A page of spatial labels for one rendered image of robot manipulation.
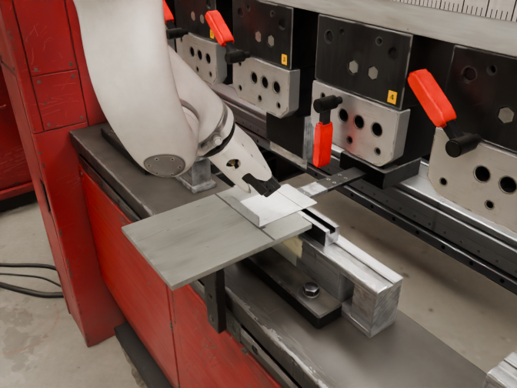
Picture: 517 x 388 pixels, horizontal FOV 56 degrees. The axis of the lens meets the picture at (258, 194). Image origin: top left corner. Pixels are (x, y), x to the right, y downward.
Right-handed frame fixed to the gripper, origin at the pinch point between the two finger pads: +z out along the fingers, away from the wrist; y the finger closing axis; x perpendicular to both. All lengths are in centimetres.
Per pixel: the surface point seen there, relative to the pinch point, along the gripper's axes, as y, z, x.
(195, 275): -11.1, -5.8, 14.5
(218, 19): 18.0, -17.4, -9.8
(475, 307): 18, 161, -18
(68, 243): 65, 36, 77
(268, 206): 1.6, 6.9, 3.2
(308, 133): 2.2, -1.0, -10.3
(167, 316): 15, 34, 46
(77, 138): 70, 12, 45
